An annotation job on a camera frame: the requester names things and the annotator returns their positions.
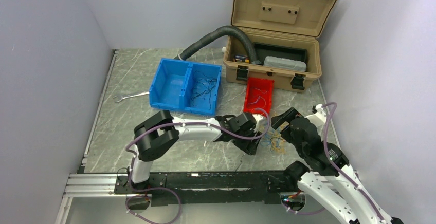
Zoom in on yellow blue black wires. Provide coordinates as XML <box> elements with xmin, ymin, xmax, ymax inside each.
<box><xmin>235</xmin><ymin>120</ymin><xmax>290</xmax><ymax>172</ymax></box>

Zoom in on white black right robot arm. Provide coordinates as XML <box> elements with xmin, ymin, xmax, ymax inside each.
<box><xmin>270</xmin><ymin>102</ymin><xmax>402</xmax><ymax>223</ymax></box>

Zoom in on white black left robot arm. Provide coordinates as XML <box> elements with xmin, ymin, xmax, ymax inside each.
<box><xmin>125</xmin><ymin>108</ymin><xmax>270</xmax><ymax>193</ymax></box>

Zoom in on red plastic bin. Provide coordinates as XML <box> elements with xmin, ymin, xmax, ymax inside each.
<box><xmin>243</xmin><ymin>78</ymin><xmax>274</xmax><ymax>114</ymax></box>

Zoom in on grey plastic case in toolbox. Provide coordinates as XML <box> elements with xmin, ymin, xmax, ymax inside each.
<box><xmin>263</xmin><ymin>56</ymin><xmax>307</xmax><ymax>71</ymax></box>

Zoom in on black tray in toolbox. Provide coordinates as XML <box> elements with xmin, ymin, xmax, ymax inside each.
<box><xmin>254</xmin><ymin>43</ymin><xmax>308</xmax><ymax>63</ymax></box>

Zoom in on small box in toolbox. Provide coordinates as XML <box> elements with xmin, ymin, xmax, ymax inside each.
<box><xmin>234</xmin><ymin>55</ymin><xmax>250</xmax><ymax>63</ymax></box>

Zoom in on blue double plastic bin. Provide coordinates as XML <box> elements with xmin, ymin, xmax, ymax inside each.
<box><xmin>149</xmin><ymin>58</ymin><xmax>222</xmax><ymax>116</ymax></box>

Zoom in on tan plastic toolbox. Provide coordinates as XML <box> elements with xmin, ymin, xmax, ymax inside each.
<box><xmin>223</xmin><ymin>0</ymin><xmax>338</xmax><ymax>92</ymax></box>

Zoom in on silver wrench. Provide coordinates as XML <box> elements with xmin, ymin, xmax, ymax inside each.
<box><xmin>113</xmin><ymin>91</ymin><xmax>149</xmax><ymax>103</ymax></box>

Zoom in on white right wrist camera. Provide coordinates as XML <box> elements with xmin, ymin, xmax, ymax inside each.
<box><xmin>305</xmin><ymin>104</ymin><xmax>328</xmax><ymax>128</ymax></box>

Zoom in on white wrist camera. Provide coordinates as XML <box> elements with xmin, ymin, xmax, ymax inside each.
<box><xmin>252</xmin><ymin>114</ymin><xmax>268</xmax><ymax>129</ymax></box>
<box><xmin>305</xmin><ymin>104</ymin><xmax>328</xmax><ymax>128</ymax></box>

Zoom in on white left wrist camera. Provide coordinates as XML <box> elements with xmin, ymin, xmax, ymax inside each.
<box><xmin>252</xmin><ymin>114</ymin><xmax>268</xmax><ymax>129</ymax></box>

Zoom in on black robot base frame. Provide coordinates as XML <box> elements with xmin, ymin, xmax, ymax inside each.
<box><xmin>114</xmin><ymin>171</ymin><xmax>306</xmax><ymax>210</ymax></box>

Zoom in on grey corrugated hose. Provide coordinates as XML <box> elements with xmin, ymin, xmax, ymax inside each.
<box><xmin>177</xmin><ymin>25</ymin><xmax>262</xmax><ymax>66</ymax></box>

